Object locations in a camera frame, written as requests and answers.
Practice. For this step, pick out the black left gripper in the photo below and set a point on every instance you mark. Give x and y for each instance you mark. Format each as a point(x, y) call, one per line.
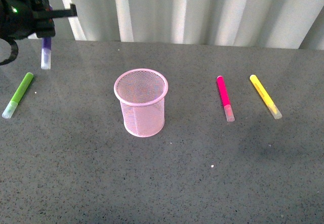
point(18, 19)

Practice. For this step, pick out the purple marker pen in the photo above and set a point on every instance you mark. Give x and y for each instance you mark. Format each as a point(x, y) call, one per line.
point(46, 53)

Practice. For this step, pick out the pink marker pen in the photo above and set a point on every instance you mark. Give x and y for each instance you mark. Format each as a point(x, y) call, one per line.
point(225, 99)

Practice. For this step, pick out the pink mesh pen cup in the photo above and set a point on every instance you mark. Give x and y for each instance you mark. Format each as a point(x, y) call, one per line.
point(141, 93)

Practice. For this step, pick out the green marker pen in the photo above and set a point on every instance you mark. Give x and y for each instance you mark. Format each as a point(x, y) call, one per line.
point(17, 96)

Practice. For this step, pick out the white pleated curtain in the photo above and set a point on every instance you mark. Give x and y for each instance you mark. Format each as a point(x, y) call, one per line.
point(289, 24)

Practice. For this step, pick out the yellow marker pen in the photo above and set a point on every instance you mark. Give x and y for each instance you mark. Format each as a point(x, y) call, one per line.
point(265, 97)

